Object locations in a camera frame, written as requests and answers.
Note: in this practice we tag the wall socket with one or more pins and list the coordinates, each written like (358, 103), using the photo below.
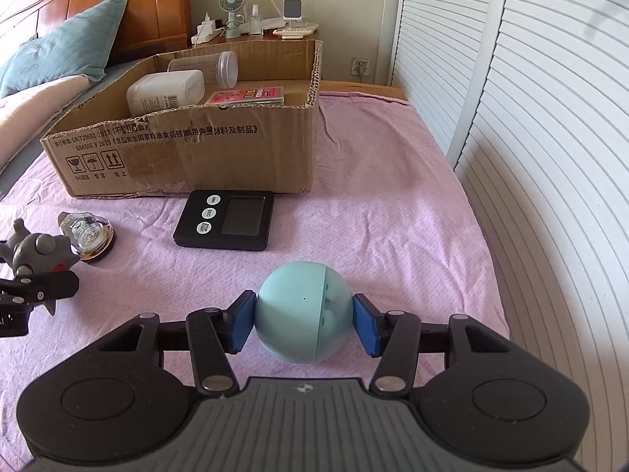
(361, 66)

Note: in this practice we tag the white remote control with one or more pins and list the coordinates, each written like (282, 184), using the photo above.
(294, 33)

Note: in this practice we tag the white power strip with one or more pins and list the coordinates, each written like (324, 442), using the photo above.
(209, 37)

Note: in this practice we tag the teal pillow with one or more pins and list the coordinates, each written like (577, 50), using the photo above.
(64, 44)

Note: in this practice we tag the cardboard box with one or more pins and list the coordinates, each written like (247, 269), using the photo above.
(196, 157)

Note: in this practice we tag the white plastic bottle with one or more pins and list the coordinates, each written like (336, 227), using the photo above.
(167, 91)

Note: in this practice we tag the white device on stand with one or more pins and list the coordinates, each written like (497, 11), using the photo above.
(293, 10)

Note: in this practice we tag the grey toy figure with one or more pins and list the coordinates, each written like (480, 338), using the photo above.
(37, 250)

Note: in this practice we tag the green desk fan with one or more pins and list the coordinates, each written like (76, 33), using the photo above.
(231, 2)

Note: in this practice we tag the white louvered closet door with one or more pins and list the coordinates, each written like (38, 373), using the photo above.
(565, 157)
(442, 34)

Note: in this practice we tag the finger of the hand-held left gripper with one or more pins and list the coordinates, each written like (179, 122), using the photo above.
(49, 285)

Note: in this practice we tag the wooden nightstand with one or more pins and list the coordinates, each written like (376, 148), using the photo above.
(295, 38)

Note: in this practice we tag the black digital timer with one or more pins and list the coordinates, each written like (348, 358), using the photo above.
(231, 219)

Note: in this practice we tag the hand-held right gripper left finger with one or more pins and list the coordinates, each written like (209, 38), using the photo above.
(243, 322)

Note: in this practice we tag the teal ball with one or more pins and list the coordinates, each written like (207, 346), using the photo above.
(299, 309)

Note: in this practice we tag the white charger plug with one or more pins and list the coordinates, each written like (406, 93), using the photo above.
(206, 24)

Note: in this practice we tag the clear spray bottle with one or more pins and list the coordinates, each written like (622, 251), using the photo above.
(254, 22)

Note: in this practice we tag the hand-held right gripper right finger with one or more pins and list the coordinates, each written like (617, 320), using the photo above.
(366, 324)

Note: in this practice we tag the clear dome ornament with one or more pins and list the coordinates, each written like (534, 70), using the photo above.
(88, 236)

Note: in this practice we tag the pink card case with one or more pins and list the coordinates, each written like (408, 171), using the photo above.
(245, 96)

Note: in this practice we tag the wooden bed frame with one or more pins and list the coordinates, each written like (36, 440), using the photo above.
(363, 89)

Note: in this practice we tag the pink blanket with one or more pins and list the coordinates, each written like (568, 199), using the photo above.
(393, 206)

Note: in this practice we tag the clear plastic jar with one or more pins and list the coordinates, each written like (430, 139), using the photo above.
(206, 69)

